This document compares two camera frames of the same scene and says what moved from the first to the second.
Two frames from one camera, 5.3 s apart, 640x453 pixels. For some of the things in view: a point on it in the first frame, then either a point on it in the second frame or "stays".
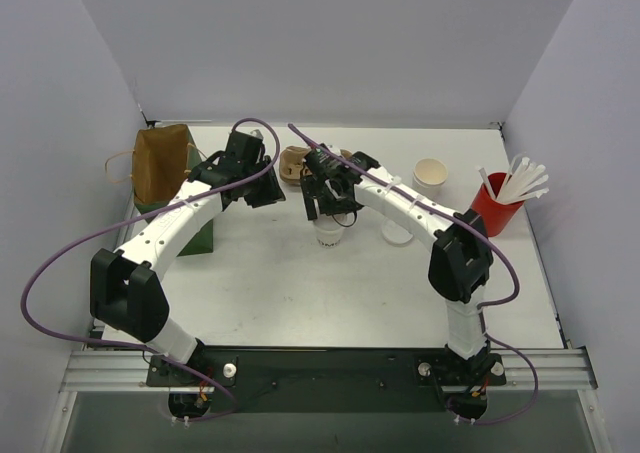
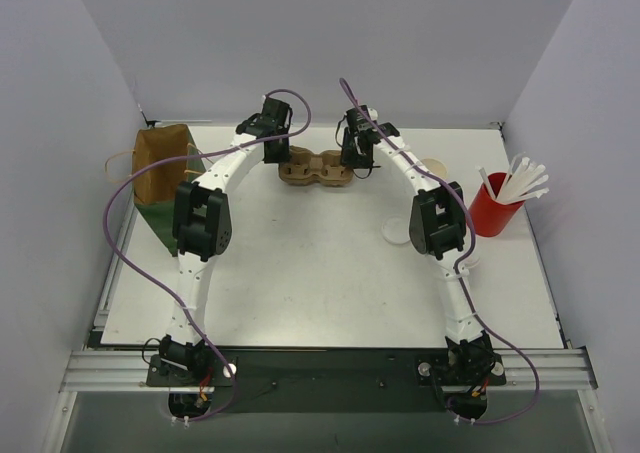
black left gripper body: x=265 y=189 → x=275 y=149
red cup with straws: x=502 y=195 stays
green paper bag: x=163 y=157 stays
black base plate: x=323 y=378 stays
